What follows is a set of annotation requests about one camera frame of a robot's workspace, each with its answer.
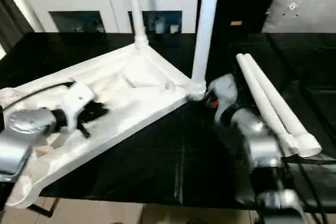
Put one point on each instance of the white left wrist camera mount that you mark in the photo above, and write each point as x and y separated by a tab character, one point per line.
78	103

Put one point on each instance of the black metal table frame leg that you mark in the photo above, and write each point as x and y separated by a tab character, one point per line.
43	208

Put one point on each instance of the black work mat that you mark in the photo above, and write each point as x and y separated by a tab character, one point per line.
170	155

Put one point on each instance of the black furniture with yellow label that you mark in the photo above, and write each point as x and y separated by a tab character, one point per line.
244	1

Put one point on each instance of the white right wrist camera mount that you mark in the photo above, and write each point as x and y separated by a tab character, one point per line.
225	90

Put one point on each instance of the white glass-door cabinet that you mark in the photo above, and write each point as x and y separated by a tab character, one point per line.
92	3

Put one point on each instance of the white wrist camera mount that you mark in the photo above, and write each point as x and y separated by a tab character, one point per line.
78	103
225	90

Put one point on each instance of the grey curtain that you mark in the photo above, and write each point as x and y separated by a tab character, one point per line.
13	16

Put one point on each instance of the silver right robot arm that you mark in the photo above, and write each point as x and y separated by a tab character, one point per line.
262	145

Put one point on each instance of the white plastic table leg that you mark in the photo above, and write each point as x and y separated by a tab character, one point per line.
206	30
283	103
136	11
262	100

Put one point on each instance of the white plastic table top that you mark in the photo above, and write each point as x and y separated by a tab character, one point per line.
92	95

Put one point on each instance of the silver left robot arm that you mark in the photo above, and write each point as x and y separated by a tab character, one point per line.
23	134

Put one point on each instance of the grey cushion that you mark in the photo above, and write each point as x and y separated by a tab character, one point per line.
302	11

